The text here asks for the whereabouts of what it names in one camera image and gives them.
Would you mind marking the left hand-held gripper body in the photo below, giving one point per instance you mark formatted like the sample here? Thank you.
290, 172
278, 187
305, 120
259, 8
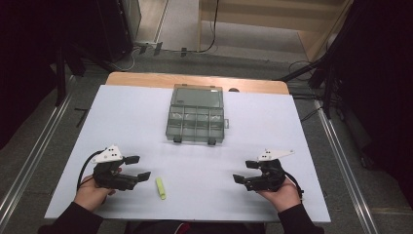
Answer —
107, 174

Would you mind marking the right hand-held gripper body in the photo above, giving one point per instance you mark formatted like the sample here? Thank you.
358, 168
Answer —
269, 177

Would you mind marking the person's right hand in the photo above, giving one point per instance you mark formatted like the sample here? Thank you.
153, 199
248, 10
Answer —
284, 196

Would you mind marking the person's left hand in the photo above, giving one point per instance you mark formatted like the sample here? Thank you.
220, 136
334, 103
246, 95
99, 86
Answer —
89, 195

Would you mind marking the yellow-green highlighter pen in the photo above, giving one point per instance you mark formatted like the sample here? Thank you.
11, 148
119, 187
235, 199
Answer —
160, 188

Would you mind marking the white board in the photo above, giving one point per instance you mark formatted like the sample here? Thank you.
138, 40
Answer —
130, 123

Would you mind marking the person's torso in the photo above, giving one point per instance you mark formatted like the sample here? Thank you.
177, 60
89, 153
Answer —
195, 228

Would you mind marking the clear grey compartment box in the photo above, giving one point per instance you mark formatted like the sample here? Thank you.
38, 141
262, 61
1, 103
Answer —
195, 113

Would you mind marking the wooden table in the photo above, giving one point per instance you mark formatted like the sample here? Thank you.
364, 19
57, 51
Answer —
146, 79

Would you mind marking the black metal stand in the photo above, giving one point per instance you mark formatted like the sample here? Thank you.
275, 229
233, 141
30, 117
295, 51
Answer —
60, 81

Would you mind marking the black tripod stand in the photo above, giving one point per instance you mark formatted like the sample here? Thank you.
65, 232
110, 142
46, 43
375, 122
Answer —
326, 74

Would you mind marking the dark cabinet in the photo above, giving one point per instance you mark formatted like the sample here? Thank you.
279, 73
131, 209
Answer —
120, 26

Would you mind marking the black curtain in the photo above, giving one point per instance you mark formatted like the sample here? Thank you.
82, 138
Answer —
383, 91

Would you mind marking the light wooden shelf unit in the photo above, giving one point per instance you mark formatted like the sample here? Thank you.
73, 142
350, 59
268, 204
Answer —
259, 19

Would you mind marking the aluminium floor rail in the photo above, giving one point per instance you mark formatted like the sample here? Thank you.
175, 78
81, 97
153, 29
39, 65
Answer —
35, 152
344, 169

